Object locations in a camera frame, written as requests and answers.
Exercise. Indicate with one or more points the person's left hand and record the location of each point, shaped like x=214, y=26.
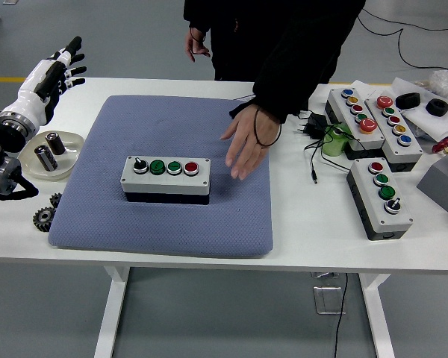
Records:
x=250, y=141

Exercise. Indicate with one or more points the clear floor plate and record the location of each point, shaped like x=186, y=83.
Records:
x=325, y=298

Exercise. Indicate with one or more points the grey five-button control box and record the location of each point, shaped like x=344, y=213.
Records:
x=412, y=149
x=339, y=108

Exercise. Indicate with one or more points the grey four-button control box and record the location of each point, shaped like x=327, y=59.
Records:
x=164, y=184
x=366, y=194

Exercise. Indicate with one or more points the small black gear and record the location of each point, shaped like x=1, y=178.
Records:
x=55, y=200

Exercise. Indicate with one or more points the white table leg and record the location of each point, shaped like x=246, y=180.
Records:
x=112, y=306
x=377, y=317

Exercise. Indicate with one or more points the person's right hand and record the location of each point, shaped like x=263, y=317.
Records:
x=194, y=44

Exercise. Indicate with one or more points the blue-grey textured mat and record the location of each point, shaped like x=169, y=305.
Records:
x=164, y=231

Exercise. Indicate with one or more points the grey block holder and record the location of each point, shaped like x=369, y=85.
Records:
x=440, y=186

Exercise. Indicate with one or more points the large white paper sheet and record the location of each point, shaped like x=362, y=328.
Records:
x=429, y=125

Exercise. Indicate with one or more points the translucent white dish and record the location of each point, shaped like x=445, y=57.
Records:
x=69, y=149

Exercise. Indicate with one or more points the small white paper sheet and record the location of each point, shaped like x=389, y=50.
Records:
x=364, y=87

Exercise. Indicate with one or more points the clear plastic bag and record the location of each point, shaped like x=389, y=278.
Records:
x=446, y=84

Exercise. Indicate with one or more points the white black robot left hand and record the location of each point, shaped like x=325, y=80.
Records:
x=28, y=93

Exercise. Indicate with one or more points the green tape roll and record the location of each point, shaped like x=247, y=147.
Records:
x=332, y=145

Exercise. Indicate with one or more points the large black gear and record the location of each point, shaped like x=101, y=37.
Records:
x=43, y=220

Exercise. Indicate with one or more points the black power adapter plug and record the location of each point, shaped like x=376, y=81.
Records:
x=315, y=121

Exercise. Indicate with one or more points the dark metal cylinder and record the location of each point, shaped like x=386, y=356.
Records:
x=56, y=143
x=46, y=158

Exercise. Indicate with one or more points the purple label card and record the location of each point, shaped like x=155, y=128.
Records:
x=245, y=98

